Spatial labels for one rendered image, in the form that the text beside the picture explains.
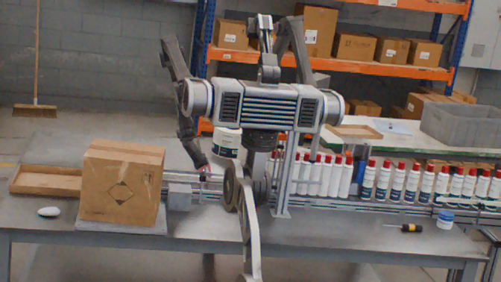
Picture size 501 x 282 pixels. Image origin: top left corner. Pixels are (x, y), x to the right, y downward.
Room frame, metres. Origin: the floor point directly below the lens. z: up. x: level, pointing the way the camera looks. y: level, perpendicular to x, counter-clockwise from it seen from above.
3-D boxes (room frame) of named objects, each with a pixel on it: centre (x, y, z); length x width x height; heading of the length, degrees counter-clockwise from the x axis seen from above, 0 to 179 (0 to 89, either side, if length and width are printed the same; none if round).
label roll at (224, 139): (3.57, 0.11, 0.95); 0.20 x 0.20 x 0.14
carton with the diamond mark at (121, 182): (2.66, 0.50, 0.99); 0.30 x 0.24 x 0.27; 94
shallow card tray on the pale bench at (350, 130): (4.66, -0.70, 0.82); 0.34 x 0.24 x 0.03; 113
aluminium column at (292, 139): (2.94, -0.18, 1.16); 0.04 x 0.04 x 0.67; 11
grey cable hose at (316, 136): (3.01, -0.29, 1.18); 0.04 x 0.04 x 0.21
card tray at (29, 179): (2.89, 0.87, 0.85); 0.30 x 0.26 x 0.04; 101
